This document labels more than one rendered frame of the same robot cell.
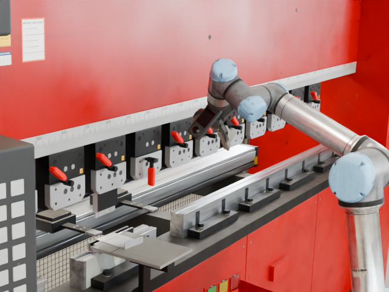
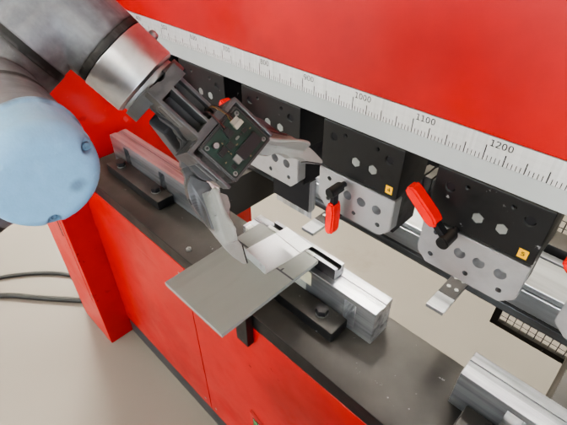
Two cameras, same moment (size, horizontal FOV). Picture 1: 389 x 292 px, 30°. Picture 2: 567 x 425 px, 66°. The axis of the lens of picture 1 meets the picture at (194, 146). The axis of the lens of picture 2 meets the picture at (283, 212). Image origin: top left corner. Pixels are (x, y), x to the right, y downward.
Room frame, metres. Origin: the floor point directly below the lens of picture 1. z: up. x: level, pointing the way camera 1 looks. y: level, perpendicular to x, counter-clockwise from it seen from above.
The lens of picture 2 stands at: (2.37, -0.44, 1.65)
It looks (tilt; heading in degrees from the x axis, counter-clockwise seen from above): 38 degrees down; 103
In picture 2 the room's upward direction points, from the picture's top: straight up
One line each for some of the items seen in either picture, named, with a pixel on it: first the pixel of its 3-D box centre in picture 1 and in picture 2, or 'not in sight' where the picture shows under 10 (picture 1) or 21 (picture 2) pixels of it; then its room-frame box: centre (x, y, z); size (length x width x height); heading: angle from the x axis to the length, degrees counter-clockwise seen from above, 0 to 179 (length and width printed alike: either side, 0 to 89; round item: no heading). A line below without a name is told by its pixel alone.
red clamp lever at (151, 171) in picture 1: (150, 171); (335, 207); (2.32, 0.14, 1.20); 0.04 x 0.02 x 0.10; 58
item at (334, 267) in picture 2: (111, 238); (304, 249); (2.25, 0.26, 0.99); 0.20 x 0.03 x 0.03; 148
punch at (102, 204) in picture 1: (105, 200); (294, 190); (2.23, 0.28, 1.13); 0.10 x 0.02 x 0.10; 148
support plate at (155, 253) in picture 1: (142, 249); (243, 272); (2.15, 0.15, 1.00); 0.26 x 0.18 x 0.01; 58
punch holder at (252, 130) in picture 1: (250, 116); not in sight; (3.05, -0.23, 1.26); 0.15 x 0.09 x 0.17; 148
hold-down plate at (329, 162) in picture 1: (329, 163); not in sight; (3.73, -0.72, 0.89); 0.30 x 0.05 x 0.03; 148
